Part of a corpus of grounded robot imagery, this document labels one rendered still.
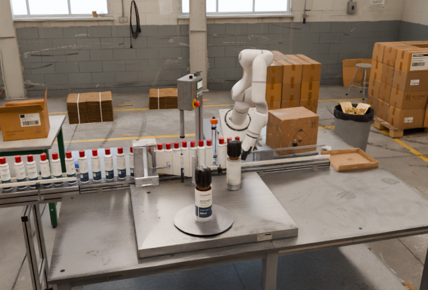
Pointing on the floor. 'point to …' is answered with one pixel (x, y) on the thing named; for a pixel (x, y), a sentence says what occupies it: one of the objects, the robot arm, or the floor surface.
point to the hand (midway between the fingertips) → (243, 157)
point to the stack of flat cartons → (90, 108)
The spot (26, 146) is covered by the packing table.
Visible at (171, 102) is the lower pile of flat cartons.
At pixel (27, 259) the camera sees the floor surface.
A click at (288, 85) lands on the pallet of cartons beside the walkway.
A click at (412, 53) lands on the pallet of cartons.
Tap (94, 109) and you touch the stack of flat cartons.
